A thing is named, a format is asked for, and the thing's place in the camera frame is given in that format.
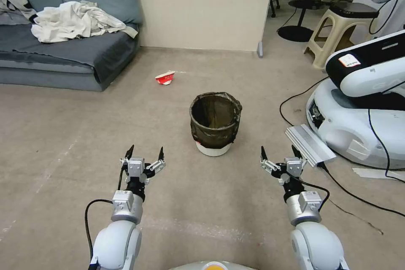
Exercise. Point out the white tape strip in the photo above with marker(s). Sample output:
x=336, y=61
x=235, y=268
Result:
x=373, y=173

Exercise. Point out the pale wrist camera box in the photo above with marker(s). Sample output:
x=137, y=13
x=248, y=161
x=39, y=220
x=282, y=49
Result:
x=293, y=165
x=136, y=166

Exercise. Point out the black round stand base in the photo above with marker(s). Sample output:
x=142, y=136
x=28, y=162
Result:
x=294, y=32

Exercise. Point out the grey blue sofa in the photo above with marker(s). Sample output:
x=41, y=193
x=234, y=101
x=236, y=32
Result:
x=50, y=61

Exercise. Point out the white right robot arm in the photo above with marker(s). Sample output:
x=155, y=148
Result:
x=316, y=244

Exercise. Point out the silver aluminium rail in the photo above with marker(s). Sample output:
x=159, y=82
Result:
x=311, y=145

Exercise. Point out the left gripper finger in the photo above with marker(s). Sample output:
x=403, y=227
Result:
x=157, y=165
x=126, y=158

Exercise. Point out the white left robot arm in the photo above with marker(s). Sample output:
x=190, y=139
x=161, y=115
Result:
x=118, y=241

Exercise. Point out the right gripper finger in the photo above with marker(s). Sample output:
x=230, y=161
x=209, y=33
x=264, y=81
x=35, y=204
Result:
x=267, y=165
x=300, y=159

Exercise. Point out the white trash can black liner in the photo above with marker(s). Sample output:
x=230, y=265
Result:
x=215, y=124

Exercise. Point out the beige plastic stool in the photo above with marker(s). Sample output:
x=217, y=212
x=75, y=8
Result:
x=329, y=39

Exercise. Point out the crushed red paper cup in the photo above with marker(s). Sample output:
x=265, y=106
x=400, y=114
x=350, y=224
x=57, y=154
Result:
x=165, y=78

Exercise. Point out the white wheeled robot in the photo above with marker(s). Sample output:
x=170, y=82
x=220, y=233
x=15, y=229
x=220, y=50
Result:
x=364, y=92

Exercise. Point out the dark grey sofa blanket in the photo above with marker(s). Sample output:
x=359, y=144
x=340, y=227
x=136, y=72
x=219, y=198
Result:
x=63, y=48

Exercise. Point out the black round table base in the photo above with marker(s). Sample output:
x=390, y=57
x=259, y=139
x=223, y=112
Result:
x=308, y=3

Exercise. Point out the black device on stool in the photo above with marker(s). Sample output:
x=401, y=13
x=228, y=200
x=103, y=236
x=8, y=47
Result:
x=356, y=9

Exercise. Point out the grey partition foot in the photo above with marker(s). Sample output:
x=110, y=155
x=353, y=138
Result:
x=260, y=50

